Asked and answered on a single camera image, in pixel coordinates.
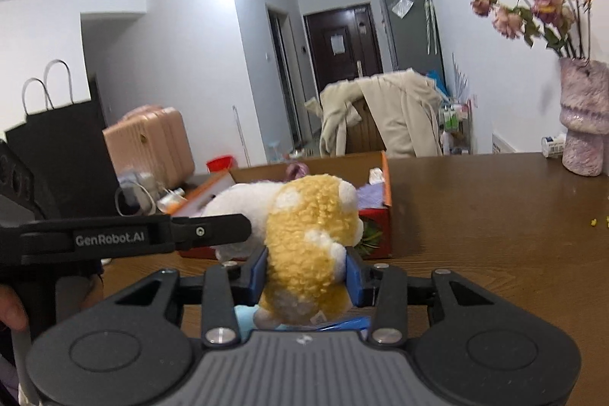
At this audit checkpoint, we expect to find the wooden chair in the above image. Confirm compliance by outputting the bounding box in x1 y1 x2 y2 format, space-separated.
344 98 386 156

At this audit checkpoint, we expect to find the black paper bag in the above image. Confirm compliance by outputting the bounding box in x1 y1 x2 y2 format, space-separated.
4 59 121 219

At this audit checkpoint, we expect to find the small white bottle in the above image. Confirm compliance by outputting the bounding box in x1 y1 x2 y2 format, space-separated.
541 134 567 160

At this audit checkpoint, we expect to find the person's left hand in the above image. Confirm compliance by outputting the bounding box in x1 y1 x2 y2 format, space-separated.
0 284 29 332

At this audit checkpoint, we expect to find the beige coat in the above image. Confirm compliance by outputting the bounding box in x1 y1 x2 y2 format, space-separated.
304 70 446 160

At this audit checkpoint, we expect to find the grey wrist strap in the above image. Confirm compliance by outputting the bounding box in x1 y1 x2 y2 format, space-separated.
13 329 41 405

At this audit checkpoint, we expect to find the pink suitcase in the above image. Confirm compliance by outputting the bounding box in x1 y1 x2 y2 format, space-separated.
102 105 196 193

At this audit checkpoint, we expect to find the blue bag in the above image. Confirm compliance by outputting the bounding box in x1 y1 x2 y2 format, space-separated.
425 70 451 98

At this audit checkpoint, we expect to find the orange-edged cardboard box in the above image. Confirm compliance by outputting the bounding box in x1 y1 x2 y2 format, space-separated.
171 150 394 260

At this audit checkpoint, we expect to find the grey refrigerator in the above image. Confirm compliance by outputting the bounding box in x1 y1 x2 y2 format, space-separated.
380 0 446 76

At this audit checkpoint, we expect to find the storage trolley with bottles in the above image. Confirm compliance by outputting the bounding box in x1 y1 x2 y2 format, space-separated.
440 99 472 158

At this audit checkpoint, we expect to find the white flat panel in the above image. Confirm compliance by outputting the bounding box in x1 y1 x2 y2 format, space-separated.
491 132 522 155

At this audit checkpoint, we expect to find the red basin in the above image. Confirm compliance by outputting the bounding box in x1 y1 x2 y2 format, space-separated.
206 156 234 174

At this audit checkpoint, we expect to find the pink textured vase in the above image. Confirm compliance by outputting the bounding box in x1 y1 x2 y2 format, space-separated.
558 56 609 177

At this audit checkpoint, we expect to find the dark brown door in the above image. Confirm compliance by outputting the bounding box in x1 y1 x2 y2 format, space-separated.
304 3 384 91

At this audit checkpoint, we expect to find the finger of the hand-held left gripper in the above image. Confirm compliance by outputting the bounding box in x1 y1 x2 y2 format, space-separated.
170 213 253 253

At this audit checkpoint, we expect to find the white hanging umbrella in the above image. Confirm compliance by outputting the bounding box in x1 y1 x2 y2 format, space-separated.
421 0 438 55

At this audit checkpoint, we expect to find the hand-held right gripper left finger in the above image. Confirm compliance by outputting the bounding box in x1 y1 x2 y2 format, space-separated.
112 247 269 347

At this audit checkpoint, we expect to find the purple striped cloth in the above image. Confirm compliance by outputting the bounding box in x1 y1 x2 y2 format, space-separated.
355 183 387 211

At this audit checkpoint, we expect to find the purple wall decoration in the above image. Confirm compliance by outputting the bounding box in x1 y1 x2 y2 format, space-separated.
450 53 472 98

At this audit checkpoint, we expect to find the yellow and white plush toy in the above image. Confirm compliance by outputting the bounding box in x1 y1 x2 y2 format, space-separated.
202 173 365 329

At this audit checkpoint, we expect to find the blue cloth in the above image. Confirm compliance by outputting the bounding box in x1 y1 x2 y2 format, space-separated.
236 304 371 333

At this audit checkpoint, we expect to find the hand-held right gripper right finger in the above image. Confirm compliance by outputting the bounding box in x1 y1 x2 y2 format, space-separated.
346 245 499 346

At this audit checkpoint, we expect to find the interior side door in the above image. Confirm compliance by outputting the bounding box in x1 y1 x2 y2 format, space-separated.
267 8 302 145

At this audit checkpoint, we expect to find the white cable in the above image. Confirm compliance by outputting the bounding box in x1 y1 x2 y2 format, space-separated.
115 186 158 218

